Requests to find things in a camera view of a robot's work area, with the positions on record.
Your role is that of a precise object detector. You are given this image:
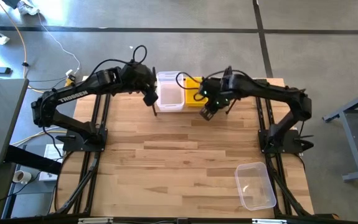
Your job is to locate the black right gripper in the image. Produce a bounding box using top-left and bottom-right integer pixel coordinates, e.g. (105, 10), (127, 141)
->
(199, 77), (231, 122)

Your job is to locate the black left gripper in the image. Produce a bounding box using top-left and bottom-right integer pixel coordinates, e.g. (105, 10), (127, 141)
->
(121, 62), (159, 107)

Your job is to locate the yellow slotted plastic basket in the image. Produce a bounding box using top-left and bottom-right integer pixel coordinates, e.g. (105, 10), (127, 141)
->
(184, 77), (205, 108)

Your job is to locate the clear plastic bin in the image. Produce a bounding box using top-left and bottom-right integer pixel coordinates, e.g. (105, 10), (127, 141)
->
(156, 71), (186, 113)
(234, 161), (277, 212)

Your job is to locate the white paper box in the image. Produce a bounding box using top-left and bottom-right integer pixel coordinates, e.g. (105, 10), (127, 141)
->
(37, 143), (65, 182)

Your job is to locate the black table edge bar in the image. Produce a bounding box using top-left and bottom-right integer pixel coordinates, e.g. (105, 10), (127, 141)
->
(49, 213), (341, 224)

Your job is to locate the black desk beam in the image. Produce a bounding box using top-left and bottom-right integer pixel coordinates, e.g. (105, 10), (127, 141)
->
(4, 144), (64, 175)

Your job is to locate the grey desk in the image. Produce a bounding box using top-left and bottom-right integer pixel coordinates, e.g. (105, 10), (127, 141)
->
(0, 77), (30, 170)

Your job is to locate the white cup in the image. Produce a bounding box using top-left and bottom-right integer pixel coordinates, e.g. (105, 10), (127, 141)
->
(12, 169), (33, 185)

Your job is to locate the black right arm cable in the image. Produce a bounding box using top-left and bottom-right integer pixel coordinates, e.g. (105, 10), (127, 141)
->
(175, 72), (206, 102)

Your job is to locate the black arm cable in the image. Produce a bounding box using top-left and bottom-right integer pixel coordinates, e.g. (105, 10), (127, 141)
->
(175, 72), (206, 102)
(86, 45), (148, 82)

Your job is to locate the black aluminium frame rail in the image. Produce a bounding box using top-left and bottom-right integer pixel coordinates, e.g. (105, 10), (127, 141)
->
(72, 93), (102, 216)
(263, 95), (295, 216)
(255, 95), (287, 216)
(83, 93), (111, 216)

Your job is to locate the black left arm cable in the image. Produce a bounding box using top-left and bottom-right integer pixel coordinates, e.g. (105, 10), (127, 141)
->
(86, 45), (148, 82)

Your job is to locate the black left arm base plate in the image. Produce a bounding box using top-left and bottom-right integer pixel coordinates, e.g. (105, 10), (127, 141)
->
(62, 127), (108, 152)

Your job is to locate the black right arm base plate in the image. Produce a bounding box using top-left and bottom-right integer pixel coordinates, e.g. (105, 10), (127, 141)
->
(257, 129), (315, 154)

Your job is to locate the white cable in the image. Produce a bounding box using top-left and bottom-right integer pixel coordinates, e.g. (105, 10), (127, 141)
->
(36, 12), (82, 75)

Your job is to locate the black diagonal frame brace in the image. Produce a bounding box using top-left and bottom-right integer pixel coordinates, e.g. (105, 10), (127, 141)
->
(270, 167), (310, 217)
(55, 152), (101, 215)

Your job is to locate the pale yellow cable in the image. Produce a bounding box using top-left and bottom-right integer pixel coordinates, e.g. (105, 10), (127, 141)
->
(10, 125), (66, 147)

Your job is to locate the silver metal bracket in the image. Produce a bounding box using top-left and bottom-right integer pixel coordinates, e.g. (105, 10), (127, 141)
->
(252, 218), (288, 224)
(77, 217), (114, 224)

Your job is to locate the orange cable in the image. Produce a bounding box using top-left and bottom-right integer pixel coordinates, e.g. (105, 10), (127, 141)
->
(0, 0), (30, 78)

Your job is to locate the grey metal table frame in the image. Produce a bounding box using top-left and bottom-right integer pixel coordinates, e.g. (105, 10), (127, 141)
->
(321, 85), (358, 183)

